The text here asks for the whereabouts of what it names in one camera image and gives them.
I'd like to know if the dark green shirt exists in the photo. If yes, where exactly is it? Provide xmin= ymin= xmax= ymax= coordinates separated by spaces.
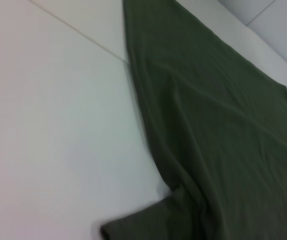
xmin=99 ymin=0 xmax=287 ymax=240

